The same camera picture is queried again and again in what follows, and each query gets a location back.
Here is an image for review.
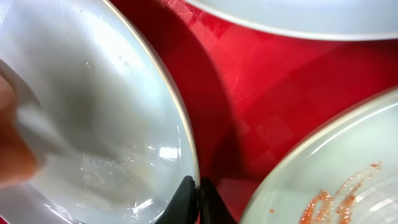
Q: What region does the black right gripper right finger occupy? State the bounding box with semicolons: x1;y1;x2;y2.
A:
200;177;237;224

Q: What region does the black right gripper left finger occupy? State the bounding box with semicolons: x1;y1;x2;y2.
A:
155;175;198;224

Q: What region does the light blue plate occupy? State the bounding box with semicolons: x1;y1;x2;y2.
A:
186;0;397;41
1;0;200;223
241;90;397;223

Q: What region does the green and orange sponge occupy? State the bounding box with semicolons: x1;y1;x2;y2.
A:
0;77;40;187

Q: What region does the red plastic tray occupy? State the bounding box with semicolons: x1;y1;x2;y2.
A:
113;0;397;220

